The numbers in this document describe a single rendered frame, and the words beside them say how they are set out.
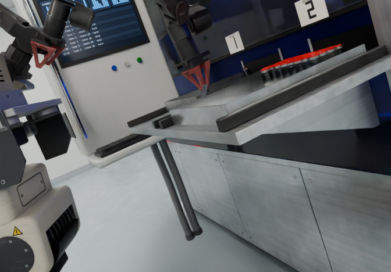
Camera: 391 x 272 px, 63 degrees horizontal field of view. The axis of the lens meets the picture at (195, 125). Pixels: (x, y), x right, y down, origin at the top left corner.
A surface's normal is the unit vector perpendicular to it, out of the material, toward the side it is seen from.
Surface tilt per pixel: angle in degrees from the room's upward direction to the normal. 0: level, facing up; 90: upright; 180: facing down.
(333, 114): 90
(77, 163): 90
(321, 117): 90
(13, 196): 98
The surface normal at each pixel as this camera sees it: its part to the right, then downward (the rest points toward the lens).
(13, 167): 0.00, 0.17
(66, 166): 0.41, 0.00
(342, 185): -0.84, 0.38
